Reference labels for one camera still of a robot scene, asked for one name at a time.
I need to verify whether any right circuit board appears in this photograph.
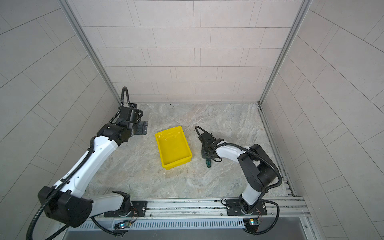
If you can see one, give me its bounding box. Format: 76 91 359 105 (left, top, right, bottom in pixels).
243 219 261 234

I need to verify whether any white ventilation grille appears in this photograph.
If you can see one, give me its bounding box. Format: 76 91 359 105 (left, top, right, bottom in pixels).
70 219 247 231

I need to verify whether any circuit board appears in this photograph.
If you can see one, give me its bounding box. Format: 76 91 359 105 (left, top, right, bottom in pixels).
114 221 132 230
243 219 261 234

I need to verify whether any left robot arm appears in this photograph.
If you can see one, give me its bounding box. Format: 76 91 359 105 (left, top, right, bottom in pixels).
26 87 148 240

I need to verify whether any yellow plastic bin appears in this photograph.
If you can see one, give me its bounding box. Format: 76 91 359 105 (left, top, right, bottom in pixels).
155 126 193 170

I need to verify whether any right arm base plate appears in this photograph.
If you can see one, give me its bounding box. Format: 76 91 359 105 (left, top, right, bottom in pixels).
221 199 268 216

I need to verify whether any left corner metal post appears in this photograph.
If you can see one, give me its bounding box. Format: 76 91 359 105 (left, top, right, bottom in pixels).
58 0 121 102

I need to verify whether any corner metal post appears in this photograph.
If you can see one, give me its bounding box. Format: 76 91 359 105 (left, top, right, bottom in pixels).
258 0 312 107
58 0 121 102

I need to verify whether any left circuit board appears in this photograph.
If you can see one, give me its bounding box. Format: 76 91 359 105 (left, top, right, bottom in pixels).
114 221 132 230

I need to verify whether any right corner metal post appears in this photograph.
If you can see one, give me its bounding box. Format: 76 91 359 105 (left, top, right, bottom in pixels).
258 0 312 107

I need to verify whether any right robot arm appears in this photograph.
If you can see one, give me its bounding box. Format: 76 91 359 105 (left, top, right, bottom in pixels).
195 126 283 214

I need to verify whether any green black handled screwdriver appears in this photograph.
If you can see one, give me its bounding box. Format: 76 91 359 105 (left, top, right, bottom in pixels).
206 159 212 168

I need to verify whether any aluminium mounting rail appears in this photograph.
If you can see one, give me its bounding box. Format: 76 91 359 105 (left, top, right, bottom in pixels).
98 197 310 220

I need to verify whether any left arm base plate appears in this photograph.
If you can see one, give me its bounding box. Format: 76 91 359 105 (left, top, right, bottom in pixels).
104 201 148 218

